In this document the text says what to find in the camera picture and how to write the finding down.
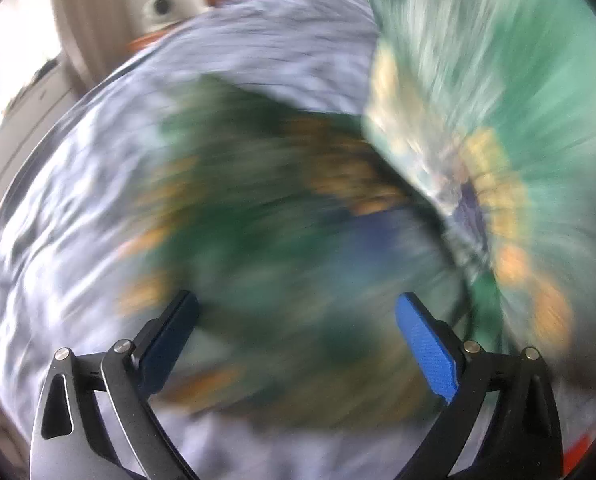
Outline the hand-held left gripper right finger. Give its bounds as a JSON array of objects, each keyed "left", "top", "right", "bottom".
[{"left": 396, "top": 291, "right": 565, "bottom": 480}]

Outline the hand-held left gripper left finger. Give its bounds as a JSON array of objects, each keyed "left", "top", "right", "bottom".
[{"left": 30, "top": 289, "right": 201, "bottom": 480}]

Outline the green orange printed garment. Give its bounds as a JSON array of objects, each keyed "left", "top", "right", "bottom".
[{"left": 118, "top": 0, "right": 596, "bottom": 433}]

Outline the white round device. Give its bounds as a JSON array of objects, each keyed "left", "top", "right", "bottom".
[{"left": 138, "top": 0, "right": 205, "bottom": 36}]

